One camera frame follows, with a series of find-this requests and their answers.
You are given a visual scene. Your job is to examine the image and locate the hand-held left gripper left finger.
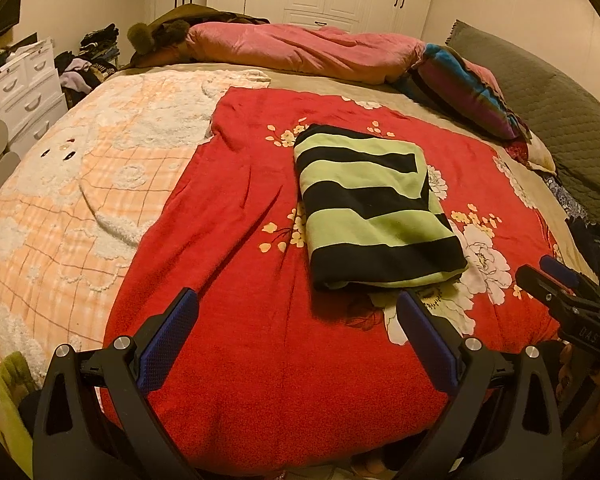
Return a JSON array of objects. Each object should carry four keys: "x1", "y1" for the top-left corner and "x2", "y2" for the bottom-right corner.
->
[{"x1": 32, "y1": 286, "x2": 201, "y2": 480}]

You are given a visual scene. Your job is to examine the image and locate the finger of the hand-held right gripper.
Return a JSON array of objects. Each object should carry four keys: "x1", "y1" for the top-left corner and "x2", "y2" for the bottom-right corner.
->
[
  {"x1": 514, "y1": 266, "x2": 581, "y2": 312},
  {"x1": 539, "y1": 254, "x2": 600, "y2": 292}
]

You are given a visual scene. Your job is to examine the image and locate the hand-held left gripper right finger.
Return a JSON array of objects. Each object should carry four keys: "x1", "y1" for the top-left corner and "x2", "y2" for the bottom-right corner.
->
[{"x1": 396, "y1": 290, "x2": 563, "y2": 480}]

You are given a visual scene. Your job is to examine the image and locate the green black striped frog sweater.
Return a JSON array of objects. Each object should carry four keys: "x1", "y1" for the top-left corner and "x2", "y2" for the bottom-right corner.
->
[{"x1": 292, "y1": 123, "x2": 469, "y2": 292}]

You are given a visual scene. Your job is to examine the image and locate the pile of mixed clothes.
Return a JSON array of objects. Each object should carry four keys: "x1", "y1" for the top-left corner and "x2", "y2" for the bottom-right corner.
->
[{"x1": 55, "y1": 22, "x2": 121, "y2": 108}]

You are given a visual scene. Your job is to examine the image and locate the person's right hand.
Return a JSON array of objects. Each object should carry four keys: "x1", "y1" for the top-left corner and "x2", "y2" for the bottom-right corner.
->
[{"x1": 555, "y1": 340, "x2": 600, "y2": 413}]

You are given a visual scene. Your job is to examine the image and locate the dark cloth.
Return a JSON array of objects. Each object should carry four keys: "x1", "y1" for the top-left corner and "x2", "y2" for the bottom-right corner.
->
[{"x1": 565, "y1": 215, "x2": 600, "y2": 286}]

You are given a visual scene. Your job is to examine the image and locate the blue patterned cloth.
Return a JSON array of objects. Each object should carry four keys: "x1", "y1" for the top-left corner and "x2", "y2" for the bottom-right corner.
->
[{"x1": 545, "y1": 172, "x2": 591, "y2": 221}]

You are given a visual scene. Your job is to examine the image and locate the red floral blanket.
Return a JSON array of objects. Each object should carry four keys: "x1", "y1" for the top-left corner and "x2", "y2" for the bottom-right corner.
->
[{"x1": 100, "y1": 86, "x2": 576, "y2": 456}]

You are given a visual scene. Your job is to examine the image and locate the cream pillow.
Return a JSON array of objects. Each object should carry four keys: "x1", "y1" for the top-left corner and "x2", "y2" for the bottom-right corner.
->
[{"x1": 527, "y1": 132, "x2": 558, "y2": 173}]

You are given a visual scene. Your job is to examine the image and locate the red patterned cloth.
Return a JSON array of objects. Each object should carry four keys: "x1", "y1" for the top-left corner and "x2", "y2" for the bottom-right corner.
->
[{"x1": 505, "y1": 140, "x2": 531, "y2": 163}]

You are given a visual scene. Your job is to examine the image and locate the grey quilted headboard cushion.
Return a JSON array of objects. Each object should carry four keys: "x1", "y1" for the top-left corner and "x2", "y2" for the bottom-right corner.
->
[{"x1": 445, "y1": 20, "x2": 600, "y2": 221}]

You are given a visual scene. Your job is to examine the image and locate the yellow green cloth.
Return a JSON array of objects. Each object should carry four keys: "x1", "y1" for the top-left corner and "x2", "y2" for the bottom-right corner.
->
[{"x1": 0, "y1": 350, "x2": 43, "y2": 478}]

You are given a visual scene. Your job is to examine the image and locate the peach checked fluffy blanket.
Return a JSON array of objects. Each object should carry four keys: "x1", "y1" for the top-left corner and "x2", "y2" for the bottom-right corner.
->
[{"x1": 0, "y1": 67, "x2": 273, "y2": 366}]

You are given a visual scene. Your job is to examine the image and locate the multicoloured striped pillow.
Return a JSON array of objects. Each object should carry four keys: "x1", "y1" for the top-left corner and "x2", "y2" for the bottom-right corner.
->
[{"x1": 397, "y1": 42, "x2": 533, "y2": 141}]

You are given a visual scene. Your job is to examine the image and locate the white drawer unit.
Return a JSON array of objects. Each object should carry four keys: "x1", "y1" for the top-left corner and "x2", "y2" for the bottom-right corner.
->
[{"x1": 0, "y1": 37, "x2": 70, "y2": 141}]

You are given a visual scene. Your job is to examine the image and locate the brown coat with fur pompom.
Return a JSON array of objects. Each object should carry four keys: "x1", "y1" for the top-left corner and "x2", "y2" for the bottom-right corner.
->
[{"x1": 125, "y1": 4, "x2": 271, "y2": 68}]

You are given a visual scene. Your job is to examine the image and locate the pink duvet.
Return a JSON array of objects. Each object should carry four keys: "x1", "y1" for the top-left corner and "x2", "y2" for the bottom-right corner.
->
[{"x1": 186, "y1": 21, "x2": 501, "y2": 86}]

